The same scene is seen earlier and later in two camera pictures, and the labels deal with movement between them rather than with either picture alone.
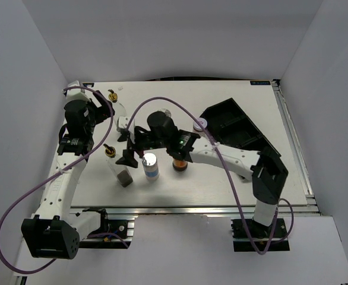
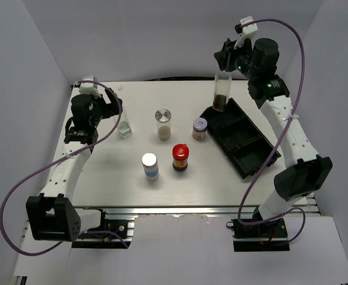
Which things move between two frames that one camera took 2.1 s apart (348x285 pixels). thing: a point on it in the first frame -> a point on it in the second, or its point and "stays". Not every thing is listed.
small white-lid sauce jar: [197, 127] stays
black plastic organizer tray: [229, 126] stays
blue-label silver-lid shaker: [151, 166] stays
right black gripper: [128, 155] -> [224, 57]
